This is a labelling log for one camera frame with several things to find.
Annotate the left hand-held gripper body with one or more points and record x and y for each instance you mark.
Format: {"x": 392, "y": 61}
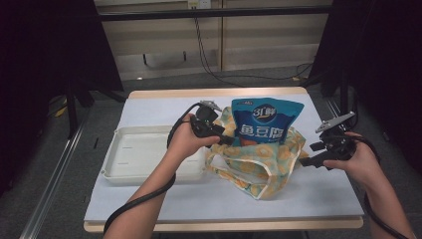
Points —
{"x": 204, "y": 121}

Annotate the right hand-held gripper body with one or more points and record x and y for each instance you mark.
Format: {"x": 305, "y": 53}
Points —
{"x": 340, "y": 146}

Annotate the lemon print teal bag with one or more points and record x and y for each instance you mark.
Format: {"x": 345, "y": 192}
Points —
{"x": 265, "y": 152}

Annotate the blue snack packet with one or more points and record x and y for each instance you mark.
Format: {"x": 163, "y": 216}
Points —
{"x": 265, "y": 116}

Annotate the white plastic tray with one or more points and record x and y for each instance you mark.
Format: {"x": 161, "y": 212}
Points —
{"x": 139, "y": 152}

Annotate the person's right hand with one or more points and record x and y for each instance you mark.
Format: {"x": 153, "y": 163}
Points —
{"x": 361, "y": 166}

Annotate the person's left hand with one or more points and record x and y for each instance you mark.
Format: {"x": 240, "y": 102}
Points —
{"x": 182, "y": 142}

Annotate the wooden table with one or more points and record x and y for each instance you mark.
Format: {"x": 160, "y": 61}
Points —
{"x": 185, "y": 92}

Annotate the black metal stand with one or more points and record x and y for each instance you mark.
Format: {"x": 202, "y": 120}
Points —
{"x": 345, "y": 96}
{"x": 71, "y": 113}

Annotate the white table mat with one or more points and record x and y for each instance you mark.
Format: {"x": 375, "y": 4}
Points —
{"x": 199, "y": 205}

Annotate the black curtain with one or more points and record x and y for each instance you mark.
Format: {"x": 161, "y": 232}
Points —
{"x": 33, "y": 66}
{"x": 381, "y": 66}

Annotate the small black floor piece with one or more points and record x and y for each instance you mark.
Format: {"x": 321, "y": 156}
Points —
{"x": 96, "y": 142}

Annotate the black horizontal bar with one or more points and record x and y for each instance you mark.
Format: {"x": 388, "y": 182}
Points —
{"x": 232, "y": 12}

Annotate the white wall socket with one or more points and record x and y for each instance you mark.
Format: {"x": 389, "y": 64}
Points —
{"x": 199, "y": 4}

